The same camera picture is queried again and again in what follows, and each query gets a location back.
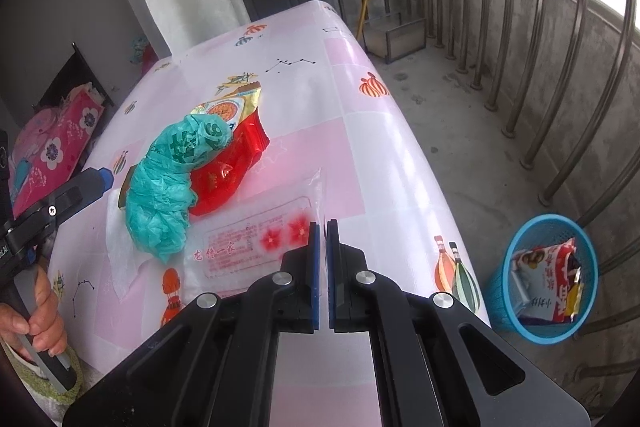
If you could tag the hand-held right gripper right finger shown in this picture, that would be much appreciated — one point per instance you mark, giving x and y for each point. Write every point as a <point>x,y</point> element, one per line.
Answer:
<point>333,277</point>

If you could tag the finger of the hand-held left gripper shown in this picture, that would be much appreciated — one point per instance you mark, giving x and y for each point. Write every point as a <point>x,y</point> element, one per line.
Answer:
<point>80,192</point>

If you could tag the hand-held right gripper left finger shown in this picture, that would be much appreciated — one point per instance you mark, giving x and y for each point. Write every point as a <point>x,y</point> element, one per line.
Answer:
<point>314,277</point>

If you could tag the white tissue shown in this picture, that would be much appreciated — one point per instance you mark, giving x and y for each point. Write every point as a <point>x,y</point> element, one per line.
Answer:
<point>120,257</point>

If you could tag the teal plastic bag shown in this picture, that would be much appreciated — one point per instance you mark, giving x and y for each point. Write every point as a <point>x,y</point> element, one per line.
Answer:
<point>160,197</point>

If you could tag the clear red flowered plastic bag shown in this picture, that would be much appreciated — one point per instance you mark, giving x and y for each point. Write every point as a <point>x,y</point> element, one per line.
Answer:
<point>240,242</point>

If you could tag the blue mesh wastebasket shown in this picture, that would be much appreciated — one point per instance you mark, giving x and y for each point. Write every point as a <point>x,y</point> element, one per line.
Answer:
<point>500,302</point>

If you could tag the yellow noodle packet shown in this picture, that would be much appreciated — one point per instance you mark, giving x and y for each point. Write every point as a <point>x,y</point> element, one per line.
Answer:
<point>227,109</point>

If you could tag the red and white snack bag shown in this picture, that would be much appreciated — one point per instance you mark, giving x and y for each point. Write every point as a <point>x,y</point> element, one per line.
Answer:
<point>542,277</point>

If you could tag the gold foil wrapper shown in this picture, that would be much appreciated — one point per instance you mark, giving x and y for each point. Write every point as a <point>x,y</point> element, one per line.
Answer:
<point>575,299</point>

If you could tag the person's left hand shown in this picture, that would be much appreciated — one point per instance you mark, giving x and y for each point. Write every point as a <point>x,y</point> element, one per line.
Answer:
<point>47,322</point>

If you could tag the pink floral mat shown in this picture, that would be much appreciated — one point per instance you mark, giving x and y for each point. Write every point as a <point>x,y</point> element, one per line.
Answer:
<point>55,147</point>

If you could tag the black panel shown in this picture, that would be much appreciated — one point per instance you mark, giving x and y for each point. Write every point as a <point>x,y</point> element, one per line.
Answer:
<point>65,72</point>

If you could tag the red snack packet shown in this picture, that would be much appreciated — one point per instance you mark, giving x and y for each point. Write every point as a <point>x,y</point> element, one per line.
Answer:
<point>225,177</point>

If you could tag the pink printed tablecloth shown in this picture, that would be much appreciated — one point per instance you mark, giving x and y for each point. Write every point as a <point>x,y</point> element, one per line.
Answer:
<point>380,147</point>

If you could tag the metal balcony railing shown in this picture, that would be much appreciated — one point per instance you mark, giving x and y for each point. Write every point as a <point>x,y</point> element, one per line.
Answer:
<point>492,104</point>

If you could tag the metal dustpan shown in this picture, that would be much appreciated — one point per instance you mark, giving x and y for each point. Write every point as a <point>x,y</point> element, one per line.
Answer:
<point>400,39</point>

